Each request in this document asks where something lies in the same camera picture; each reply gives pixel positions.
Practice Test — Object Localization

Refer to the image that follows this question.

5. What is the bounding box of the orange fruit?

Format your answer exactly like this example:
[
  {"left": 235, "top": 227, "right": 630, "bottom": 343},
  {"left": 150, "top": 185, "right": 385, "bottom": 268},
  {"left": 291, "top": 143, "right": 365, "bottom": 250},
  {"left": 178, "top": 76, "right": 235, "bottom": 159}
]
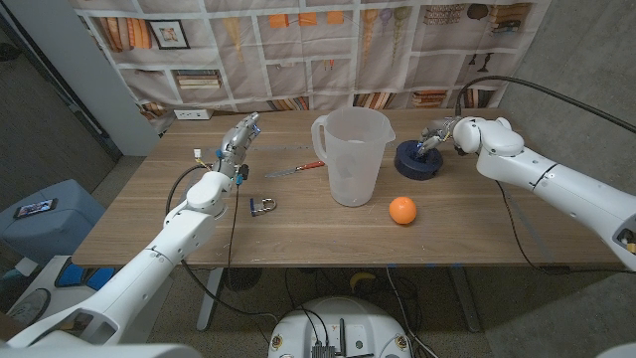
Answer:
[{"left": 389, "top": 196, "right": 418, "bottom": 226}]

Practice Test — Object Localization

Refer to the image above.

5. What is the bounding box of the blue-grey storage bin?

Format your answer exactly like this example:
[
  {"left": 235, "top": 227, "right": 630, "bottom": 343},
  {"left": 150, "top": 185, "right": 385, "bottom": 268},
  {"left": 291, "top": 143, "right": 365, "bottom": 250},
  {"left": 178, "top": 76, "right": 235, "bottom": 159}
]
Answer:
[{"left": 0, "top": 179, "right": 106, "bottom": 265}]

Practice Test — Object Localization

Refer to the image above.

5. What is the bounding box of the silver padlock with blue base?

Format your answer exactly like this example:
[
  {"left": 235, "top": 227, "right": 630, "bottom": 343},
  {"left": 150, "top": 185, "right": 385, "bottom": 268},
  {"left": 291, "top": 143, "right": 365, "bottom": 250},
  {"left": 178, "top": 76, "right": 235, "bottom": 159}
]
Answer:
[{"left": 248, "top": 196, "right": 278, "bottom": 218}]

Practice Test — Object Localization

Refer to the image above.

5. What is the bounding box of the printed bookshelf backdrop cloth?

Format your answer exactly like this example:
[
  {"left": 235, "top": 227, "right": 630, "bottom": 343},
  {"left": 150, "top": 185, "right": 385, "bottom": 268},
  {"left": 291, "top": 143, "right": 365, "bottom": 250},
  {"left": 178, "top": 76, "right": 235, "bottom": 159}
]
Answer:
[{"left": 69, "top": 0, "right": 553, "bottom": 135}]

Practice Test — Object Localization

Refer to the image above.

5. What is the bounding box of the white robot torso base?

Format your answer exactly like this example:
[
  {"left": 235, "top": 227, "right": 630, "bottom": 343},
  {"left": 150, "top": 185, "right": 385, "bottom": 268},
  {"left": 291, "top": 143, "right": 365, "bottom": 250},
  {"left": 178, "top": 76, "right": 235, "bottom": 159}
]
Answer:
[{"left": 267, "top": 296, "right": 413, "bottom": 358}]

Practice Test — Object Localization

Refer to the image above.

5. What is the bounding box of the thin black cable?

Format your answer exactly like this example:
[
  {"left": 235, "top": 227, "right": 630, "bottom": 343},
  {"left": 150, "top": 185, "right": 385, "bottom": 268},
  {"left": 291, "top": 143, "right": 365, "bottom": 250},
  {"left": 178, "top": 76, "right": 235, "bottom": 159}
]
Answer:
[
  {"left": 495, "top": 179, "right": 636, "bottom": 275},
  {"left": 226, "top": 181, "right": 242, "bottom": 272}
]

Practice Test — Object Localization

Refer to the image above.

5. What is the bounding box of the yellow curved floor object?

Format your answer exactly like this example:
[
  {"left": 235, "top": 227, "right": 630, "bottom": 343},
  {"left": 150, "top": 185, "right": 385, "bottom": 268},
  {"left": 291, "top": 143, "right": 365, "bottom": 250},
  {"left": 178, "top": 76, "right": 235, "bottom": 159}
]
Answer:
[{"left": 349, "top": 270, "right": 378, "bottom": 293}]

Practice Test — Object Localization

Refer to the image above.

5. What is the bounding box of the thick black cable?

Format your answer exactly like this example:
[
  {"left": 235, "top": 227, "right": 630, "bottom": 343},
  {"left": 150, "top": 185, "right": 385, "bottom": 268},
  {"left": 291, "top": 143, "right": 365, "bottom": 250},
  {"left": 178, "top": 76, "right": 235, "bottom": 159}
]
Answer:
[
  {"left": 165, "top": 163, "right": 279, "bottom": 324},
  {"left": 454, "top": 75, "right": 636, "bottom": 134}
]

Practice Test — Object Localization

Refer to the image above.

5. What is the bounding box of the dark blue pitcher lid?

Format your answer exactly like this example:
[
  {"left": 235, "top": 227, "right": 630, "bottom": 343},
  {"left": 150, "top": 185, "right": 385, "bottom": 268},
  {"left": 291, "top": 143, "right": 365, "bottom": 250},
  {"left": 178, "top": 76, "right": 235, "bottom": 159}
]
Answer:
[{"left": 394, "top": 139, "right": 444, "bottom": 182}]

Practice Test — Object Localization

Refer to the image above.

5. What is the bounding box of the white power outlet strip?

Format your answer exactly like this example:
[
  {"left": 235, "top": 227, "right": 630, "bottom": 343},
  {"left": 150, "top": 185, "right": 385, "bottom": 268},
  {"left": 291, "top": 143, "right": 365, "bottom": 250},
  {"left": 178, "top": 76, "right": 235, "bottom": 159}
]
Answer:
[{"left": 173, "top": 108, "right": 215, "bottom": 121}]

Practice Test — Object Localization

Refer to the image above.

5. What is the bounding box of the black round floor object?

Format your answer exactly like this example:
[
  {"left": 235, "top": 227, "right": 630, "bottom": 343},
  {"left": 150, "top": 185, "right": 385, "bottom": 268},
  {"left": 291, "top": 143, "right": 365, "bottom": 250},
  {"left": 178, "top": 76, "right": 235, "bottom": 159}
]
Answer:
[{"left": 223, "top": 267, "right": 263, "bottom": 293}]

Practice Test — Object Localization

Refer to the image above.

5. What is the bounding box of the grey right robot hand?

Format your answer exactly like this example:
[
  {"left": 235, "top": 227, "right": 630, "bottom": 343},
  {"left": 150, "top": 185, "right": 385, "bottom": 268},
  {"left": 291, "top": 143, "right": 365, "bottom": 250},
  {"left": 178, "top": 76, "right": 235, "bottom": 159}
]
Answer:
[{"left": 418, "top": 116, "right": 463, "bottom": 156}]

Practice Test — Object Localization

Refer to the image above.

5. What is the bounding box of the grey metal table leg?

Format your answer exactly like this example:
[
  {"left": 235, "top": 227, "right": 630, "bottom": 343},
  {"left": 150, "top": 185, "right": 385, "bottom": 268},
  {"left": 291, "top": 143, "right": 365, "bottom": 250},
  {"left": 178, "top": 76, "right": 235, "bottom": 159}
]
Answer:
[
  {"left": 449, "top": 267, "right": 483, "bottom": 333},
  {"left": 196, "top": 267, "right": 225, "bottom": 332}
]

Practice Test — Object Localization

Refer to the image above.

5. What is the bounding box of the black smartphone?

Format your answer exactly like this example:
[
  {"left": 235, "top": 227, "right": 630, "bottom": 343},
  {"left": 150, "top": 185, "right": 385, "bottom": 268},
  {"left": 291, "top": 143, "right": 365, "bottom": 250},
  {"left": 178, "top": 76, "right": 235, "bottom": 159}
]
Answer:
[{"left": 13, "top": 198, "right": 60, "bottom": 221}]

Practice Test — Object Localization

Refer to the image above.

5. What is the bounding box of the translucent plastic pitcher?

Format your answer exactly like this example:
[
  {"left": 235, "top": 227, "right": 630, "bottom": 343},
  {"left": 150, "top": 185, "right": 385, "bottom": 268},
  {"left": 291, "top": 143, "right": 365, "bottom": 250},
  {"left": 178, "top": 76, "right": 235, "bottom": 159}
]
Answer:
[{"left": 311, "top": 105, "right": 398, "bottom": 208}]

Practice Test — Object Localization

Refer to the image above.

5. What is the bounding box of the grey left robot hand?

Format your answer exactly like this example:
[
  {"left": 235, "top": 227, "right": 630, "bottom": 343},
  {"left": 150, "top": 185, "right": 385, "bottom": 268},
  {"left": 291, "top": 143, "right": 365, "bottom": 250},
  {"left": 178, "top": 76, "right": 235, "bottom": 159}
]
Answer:
[{"left": 216, "top": 111, "right": 262, "bottom": 178}]

